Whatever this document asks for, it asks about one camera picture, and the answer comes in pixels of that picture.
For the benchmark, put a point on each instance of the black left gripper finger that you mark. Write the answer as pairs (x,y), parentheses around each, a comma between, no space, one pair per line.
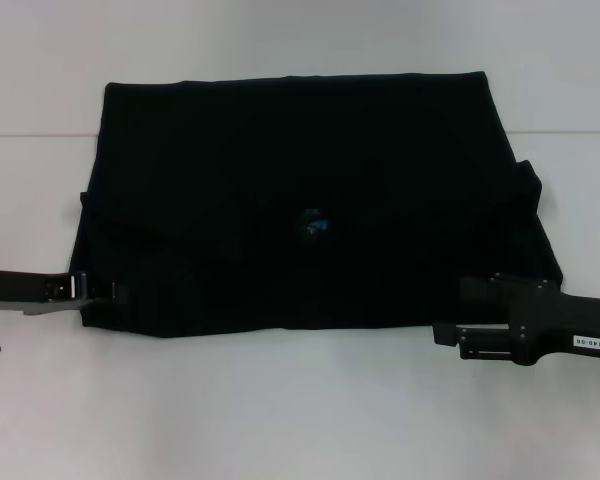
(100,290)

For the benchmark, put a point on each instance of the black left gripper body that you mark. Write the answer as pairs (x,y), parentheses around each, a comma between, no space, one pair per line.
(25,285)

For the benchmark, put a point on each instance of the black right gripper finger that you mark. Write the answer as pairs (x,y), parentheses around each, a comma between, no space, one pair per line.
(447,335)
(480,290)

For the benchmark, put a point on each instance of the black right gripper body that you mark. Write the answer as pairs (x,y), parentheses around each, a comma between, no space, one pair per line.
(570,325)

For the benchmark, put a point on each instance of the black shirt with FREE! print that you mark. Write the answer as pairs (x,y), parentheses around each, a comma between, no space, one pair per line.
(305,200)

